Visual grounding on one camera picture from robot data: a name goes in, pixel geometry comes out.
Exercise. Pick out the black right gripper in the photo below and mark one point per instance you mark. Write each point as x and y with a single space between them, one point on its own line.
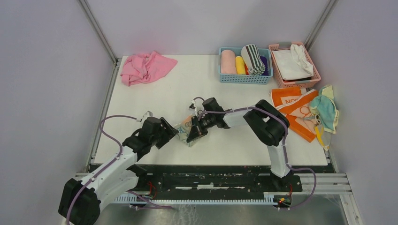
196 130

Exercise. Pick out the teal rabbit pattern towel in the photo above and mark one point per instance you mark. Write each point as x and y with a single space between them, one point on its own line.
184 129

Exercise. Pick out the orange white towel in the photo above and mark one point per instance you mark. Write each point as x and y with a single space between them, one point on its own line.
295 106

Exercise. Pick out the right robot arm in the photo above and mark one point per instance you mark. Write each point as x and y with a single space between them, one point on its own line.
268 124

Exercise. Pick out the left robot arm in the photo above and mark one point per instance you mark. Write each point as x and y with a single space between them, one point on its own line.
83 200

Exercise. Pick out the blue plastic basket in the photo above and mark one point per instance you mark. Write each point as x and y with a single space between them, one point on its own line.
246 79

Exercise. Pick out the rolled peach towel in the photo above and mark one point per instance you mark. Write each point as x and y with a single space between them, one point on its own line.
228 64

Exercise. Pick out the rolled yellow towel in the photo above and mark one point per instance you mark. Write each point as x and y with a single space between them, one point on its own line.
240 65

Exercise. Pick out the crumpled pink towel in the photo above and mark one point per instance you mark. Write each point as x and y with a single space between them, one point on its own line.
146 68

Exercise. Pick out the rolled purple towel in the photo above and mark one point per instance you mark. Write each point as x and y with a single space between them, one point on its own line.
265 62

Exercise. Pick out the rolled striped towel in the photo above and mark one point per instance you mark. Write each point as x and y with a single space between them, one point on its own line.
252 60

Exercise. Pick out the white folded cloth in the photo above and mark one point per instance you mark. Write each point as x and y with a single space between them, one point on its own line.
293 64

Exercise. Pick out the pink plastic basket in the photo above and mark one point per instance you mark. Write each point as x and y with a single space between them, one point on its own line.
303 83

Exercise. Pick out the light blue yellow towel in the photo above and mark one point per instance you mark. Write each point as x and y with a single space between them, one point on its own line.
326 113

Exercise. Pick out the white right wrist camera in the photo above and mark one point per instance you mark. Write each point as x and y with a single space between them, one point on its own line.
193 107

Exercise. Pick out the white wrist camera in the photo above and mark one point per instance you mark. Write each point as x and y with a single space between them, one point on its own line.
146 115
193 107

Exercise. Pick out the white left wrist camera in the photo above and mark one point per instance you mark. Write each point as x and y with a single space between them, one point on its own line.
146 115

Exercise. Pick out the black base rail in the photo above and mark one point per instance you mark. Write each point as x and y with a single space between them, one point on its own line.
199 182

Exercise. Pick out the white cable duct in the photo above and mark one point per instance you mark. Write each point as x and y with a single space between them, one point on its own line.
128 198

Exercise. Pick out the aluminium frame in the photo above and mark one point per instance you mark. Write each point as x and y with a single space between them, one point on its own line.
289 201

